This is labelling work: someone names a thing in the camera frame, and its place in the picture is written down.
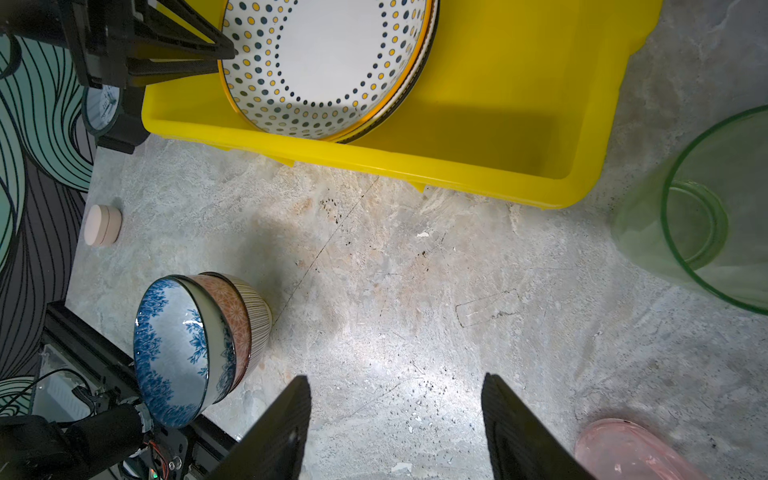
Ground brown striped bowl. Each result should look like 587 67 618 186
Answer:
220 274 274 375

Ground geometric flower pattern plate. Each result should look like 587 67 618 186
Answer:
336 1 440 144

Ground green transparent cup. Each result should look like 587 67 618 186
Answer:
611 106 767 315

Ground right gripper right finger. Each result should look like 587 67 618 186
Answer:
481 373 592 480

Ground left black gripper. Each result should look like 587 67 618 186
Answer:
1 0 235 88

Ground yellow rimmed dotted plate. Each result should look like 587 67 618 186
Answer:
219 0 429 142

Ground yellow plastic bin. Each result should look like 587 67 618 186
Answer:
142 1 662 209

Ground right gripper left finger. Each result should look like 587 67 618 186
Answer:
207 376 312 480

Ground pink patterned bowl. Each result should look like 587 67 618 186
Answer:
191 272 252 391

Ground blue floral bowl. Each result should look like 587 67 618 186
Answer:
133 275 237 428

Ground pink transparent cup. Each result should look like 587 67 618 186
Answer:
574 418 707 480

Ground round pressure gauge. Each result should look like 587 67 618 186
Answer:
81 85 150 155

